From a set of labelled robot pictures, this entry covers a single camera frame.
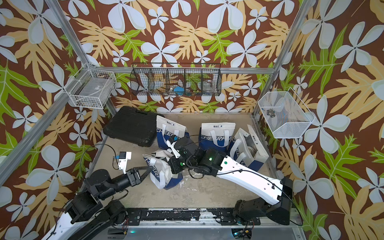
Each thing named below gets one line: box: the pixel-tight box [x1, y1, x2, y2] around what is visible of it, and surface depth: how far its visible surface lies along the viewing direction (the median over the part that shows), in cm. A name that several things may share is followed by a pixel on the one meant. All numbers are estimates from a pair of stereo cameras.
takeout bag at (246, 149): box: [229, 124, 269, 172], surface depth 74 cm
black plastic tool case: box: [103, 106, 165, 147], surface depth 105 cm
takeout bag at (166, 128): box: [156, 115, 190, 150], surface depth 84 cm
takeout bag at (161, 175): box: [142, 149, 184, 190], surface depth 68 cm
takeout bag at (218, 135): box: [198, 122, 236, 152], surface depth 84 cm
